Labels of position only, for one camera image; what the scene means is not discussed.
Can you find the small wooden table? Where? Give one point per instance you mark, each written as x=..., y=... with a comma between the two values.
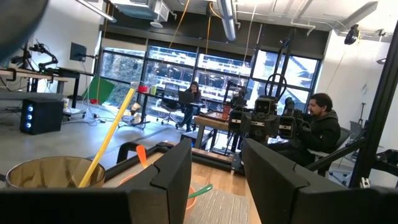
x=211, y=123

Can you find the wooden workbench table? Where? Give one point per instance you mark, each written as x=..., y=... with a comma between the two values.
x=31, y=74

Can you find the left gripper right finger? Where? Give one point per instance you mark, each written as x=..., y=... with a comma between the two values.
x=280, y=193

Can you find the green cup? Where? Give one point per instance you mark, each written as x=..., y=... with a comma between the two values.
x=153, y=90

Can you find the green plastic utensil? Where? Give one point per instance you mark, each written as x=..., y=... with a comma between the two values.
x=202, y=190

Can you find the glass window wall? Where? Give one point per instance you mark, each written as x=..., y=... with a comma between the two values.
x=174, y=56

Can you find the black computer tower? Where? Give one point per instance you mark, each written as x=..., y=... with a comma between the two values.
x=42, y=116

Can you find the black office chair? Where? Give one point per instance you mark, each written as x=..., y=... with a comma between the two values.
x=170, y=107

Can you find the grey woven placemat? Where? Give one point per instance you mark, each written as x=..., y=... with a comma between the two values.
x=217, y=208

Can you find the black table border rail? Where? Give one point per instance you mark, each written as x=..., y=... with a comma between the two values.
x=211, y=155

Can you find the red tumbler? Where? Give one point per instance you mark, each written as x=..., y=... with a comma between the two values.
x=226, y=112

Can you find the orange plastic utensil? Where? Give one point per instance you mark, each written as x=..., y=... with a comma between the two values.
x=141, y=155

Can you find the black background robot arm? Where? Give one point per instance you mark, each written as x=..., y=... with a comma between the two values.
x=46, y=56
x=23, y=57

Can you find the grey office chair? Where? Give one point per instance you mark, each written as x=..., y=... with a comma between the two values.
x=343, y=137

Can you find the grey ceiling pipe duct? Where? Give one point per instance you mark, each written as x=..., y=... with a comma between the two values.
x=228, y=18

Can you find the red cup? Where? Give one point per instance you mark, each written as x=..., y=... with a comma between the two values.
x=143, y=89

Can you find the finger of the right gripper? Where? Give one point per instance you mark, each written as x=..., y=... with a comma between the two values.
x=238, y=122
x=286, y=127

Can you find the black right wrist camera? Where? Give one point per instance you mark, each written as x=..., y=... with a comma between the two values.
x=263, y=106

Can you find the black wall monitor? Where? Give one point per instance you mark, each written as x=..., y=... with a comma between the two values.
x=77, y=52

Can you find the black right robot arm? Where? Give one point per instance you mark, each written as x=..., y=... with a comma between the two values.
x=289, y=107

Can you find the yellow plastic utensil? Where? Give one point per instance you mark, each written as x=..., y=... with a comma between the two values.
x=107, y=140

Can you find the dark laptop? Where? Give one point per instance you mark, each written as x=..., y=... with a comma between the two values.
x=186, y=97

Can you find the black aluminium frame post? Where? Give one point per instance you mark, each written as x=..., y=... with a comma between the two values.
x=377, y=109

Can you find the person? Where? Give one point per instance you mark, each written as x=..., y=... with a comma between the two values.
x=193, y=93
x=323, y=130

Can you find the white ceiling air unit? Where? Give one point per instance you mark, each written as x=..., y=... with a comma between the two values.
x=140, y=9

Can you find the green board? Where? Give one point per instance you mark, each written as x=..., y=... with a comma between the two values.
x=99, y=90

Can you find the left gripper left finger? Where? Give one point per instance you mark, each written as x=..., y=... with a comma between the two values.
x=155, y=199

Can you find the black office desk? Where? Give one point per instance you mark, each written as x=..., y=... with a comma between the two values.
x=146, y=105

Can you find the metal bowl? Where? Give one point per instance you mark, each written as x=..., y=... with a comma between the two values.
x=46, y=172

